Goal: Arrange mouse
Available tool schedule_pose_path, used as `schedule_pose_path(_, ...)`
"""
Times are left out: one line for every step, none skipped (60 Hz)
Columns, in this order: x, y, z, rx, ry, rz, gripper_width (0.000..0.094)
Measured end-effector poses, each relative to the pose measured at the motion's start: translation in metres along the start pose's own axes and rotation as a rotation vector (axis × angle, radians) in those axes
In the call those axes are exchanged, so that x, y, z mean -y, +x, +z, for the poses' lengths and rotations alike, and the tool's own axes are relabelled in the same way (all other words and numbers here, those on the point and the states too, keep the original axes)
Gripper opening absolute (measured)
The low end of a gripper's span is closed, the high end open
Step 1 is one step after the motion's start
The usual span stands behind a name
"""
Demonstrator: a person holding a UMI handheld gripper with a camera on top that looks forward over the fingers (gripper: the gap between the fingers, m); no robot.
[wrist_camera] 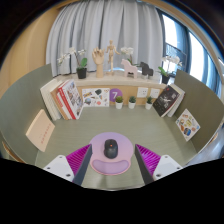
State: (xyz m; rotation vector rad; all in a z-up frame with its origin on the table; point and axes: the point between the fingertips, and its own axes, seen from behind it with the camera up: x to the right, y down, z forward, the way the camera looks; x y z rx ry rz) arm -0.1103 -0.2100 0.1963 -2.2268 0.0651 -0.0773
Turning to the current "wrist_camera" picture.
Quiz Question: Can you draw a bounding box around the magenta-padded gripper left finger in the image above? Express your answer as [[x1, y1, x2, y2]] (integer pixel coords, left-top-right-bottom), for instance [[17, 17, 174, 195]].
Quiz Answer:
[[43, 143, 94, 187]]

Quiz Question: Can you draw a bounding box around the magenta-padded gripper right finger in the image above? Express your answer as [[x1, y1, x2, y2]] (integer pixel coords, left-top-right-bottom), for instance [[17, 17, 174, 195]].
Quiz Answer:
[[134, 143, 184, 186]]

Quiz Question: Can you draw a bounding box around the black computer mouse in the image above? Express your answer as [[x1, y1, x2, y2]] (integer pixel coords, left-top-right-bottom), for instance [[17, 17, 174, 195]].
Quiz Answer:
[[103, 138, 119, 160]]

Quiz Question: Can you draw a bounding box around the lavender mouse pad with wrist rest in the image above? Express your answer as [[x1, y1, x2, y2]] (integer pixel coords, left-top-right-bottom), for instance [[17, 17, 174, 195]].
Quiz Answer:
[[88, 131, 135, 176]]

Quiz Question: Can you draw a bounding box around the beige book with red lettering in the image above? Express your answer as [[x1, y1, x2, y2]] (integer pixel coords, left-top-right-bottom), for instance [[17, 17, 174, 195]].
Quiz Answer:
[[25, 108, 56, 153]]

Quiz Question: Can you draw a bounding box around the colourful sticker card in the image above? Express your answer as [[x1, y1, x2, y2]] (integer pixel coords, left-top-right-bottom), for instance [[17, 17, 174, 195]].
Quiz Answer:
[[175, 108, 202, 142]]

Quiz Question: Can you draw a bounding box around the white book with red spine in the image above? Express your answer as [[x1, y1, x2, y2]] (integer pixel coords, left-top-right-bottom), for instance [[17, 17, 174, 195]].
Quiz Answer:
[[54, 91, 73, 120]]

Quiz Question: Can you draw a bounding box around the small plant in white pot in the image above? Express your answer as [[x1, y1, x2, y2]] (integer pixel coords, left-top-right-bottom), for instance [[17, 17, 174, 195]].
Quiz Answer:
[[144, 96, 154, 111], [128, 95, 137, 110], [114, 95, 124, 110]]

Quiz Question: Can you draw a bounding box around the black magazine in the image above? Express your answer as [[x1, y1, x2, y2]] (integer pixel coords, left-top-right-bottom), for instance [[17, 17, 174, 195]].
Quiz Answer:
[[152, 84, 181, 118]]

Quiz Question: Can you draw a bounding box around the tall red book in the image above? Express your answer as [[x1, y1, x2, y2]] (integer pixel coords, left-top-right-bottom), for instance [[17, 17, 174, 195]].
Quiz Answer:
[[57, 79, 78, 120]]

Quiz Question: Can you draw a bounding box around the tan brown book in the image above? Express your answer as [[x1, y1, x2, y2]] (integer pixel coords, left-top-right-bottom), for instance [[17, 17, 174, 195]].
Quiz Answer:
[[49, 83, 69, 121]]

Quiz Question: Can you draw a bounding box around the white picture-cover book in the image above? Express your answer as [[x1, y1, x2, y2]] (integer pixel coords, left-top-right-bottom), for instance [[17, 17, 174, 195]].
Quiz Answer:
[[61, 78, 85, 120]]

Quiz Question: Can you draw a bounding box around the green desk partition panel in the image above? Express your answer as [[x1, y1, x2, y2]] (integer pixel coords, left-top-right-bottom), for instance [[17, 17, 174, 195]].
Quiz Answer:
[[0, 63, 54, 164], [173, 69, 224, 153]]

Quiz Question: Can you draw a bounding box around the white sticker sheet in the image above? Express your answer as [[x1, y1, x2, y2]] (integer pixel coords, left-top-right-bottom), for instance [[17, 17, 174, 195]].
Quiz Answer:
[[81, 87, 111, 108]]

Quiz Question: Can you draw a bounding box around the white orchid in black pot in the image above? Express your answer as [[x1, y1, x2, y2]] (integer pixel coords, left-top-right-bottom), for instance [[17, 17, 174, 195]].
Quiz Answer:
[[157, 54, 184, 85], [119, 46, 136, 66], [56, 47, 89, 80]]

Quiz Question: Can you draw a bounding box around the round purple number sticker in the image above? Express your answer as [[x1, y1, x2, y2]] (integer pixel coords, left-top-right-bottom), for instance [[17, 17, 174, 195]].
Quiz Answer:
[[109, 87, 123, 104]]

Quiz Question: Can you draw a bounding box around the black wooden horse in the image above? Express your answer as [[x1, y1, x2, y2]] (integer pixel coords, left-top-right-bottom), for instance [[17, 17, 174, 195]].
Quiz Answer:
[[138, 61, 154, 80]]

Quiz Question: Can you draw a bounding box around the light wooden desk ledge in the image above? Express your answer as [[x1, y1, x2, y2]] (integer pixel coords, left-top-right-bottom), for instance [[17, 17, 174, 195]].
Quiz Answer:
[[53, 71, 171, 108]]

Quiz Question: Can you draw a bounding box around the pink wooden horse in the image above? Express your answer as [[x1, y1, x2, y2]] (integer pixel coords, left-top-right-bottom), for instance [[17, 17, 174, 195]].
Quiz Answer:
[[120, 58, 139, 79]]

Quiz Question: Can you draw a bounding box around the window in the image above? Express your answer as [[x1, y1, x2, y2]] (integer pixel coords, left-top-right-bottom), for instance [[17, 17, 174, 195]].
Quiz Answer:
[[156, 9, 224, 98]]

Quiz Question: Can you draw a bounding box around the wooden artist mannequin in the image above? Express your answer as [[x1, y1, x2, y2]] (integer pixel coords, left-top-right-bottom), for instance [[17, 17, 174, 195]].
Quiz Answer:
[[104, 39, 121, 75]]

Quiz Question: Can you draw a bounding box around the grey curtain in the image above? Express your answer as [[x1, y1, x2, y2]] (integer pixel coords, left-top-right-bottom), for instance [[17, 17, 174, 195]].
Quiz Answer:
[[45, 0, 168, 78]]

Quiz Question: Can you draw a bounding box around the white wall socket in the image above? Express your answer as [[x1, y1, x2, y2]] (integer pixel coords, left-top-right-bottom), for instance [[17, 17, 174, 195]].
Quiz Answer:
[[136, 86, 150, 99], [149, 87, 161, 99]]

